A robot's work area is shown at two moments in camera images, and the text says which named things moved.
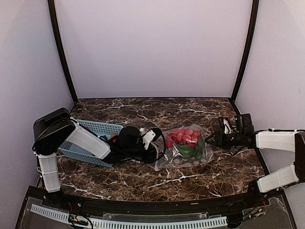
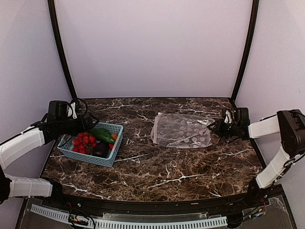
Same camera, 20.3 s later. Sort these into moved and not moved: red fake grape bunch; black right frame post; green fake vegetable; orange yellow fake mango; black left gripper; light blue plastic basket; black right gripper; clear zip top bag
Moved: black left gripper; clear zip top bag; red fake grape bunch; black right gripper; green fake vegetable
Not moved: light blue plastic basket; orange yellow fake mango; black right frame post
